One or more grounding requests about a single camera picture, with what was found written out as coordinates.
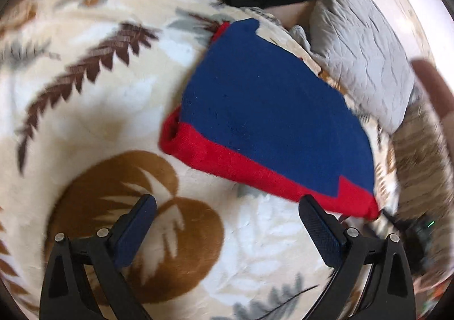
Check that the red and blue sweater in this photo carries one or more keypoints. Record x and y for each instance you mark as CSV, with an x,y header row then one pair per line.
x,y
266,103

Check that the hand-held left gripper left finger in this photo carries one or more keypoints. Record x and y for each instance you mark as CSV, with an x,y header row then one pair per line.
x,y
134,231

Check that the brown striped cushion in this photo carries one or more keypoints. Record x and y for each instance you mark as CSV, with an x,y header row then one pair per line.
x,y
415,149

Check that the grey quilted pillow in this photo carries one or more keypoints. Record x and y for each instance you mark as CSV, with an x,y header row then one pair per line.
x,y
361,47

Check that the brown and pink headboard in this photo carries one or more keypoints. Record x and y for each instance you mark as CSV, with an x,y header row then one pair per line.
x,y
434,86

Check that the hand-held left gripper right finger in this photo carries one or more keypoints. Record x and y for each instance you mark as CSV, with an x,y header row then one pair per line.
x,y
321,231

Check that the leaf print blanket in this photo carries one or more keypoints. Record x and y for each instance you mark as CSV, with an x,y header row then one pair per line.
x,y
106,93

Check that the peach cushion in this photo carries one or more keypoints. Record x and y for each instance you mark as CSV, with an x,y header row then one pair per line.
x,y
292,13

